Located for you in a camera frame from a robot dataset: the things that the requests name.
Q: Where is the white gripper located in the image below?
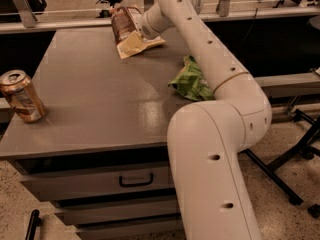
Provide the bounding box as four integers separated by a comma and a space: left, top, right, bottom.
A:
139, 3, 170, 40

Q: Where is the brown chip bag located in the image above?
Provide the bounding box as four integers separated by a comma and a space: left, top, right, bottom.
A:
111, 6, 165, 59

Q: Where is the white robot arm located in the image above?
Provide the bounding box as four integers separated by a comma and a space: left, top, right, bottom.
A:
138, 0, 272, 240

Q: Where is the green chip bag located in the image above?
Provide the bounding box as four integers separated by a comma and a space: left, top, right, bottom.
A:
168, 55, 214, 102

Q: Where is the orange soda can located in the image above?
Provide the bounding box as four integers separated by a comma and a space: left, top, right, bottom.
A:
0, 70, 46, 123

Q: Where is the grey drawer cabinet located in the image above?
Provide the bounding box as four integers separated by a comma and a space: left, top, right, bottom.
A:
0, 22, 208, 240

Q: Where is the black folding stand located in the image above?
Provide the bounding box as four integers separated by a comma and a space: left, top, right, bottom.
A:
240, 109, 320, 224

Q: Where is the black hanging cable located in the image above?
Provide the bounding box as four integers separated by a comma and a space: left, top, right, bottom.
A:
239, 7, 259, 52

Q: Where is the black drawer handle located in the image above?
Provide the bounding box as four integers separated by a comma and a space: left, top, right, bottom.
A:
118, 173, 154, 188

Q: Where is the black bar handle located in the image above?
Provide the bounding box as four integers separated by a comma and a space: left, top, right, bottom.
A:
25, 209, 42, 240

